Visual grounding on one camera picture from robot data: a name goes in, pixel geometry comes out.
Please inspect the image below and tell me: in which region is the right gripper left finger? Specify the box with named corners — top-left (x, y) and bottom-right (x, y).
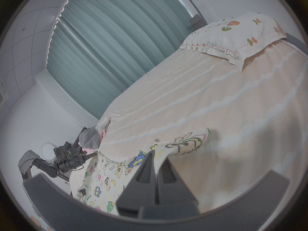
top-left (116, 151), bottom-right (158, 217)

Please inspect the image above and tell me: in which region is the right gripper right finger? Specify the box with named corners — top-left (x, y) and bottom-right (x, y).
top-left (158, 154), bottom-right (200, 213)

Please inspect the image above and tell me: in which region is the white printed pyjama top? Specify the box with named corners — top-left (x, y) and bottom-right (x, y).
top-left (77, 127), bottom-right (210, 214)

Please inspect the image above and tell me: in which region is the bed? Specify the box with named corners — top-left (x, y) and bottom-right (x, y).
top-left (68, 0), bottom-right (308, 215)

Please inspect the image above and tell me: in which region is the grey garment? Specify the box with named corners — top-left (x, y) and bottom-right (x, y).
top-left (79, 127), bottom-right (101, 149)

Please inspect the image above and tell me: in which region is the white garment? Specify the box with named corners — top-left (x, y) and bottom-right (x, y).
top-left (95, 117), bottom-right (111, 133)

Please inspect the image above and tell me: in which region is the blue-green curtain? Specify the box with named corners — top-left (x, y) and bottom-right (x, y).
top-left (59, 0), bottom-right (193, 89)
top-left (46, 22), bottom-right (127, 121)

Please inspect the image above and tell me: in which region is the cream printed pillow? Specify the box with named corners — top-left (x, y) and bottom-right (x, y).
top-left (179, 12), bottom-right (287, 72)

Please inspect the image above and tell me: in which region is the grey white bedside table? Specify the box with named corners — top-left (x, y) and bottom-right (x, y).
top-left (186, 15), bottom-right (205, 32)

